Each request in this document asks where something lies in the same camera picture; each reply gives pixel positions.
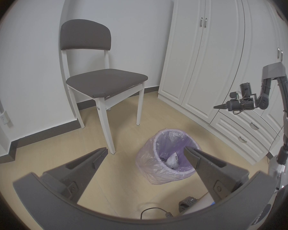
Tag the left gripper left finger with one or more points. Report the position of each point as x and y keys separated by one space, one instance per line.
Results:
x=79 y=174

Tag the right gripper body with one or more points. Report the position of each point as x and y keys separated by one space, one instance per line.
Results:
x=234 y=104

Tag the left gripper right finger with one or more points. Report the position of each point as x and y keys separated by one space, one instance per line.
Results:
x=213 y=176

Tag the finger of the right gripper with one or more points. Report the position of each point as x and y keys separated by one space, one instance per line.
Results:
x=222 y=106

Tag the black plastic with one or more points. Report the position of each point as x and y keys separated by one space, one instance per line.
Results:
x=162 y=158

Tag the purple plastic bag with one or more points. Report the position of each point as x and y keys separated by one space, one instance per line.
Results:
x=144 y=162

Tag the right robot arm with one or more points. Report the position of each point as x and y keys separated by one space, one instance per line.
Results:
x=265 y=97

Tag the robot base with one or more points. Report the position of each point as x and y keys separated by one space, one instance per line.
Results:
x=201 y=201

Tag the white trash bin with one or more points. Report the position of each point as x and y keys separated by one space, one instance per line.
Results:
x=155 y=150

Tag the white printed wrapper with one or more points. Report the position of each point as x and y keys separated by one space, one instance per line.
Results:
x=174 y=160

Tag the grey and white chair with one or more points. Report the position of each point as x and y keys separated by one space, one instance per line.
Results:
x=105 y=80

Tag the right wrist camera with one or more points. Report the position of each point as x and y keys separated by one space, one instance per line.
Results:
x=234 y=95

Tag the white wall socket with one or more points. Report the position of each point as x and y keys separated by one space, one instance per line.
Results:
x=4 y=117

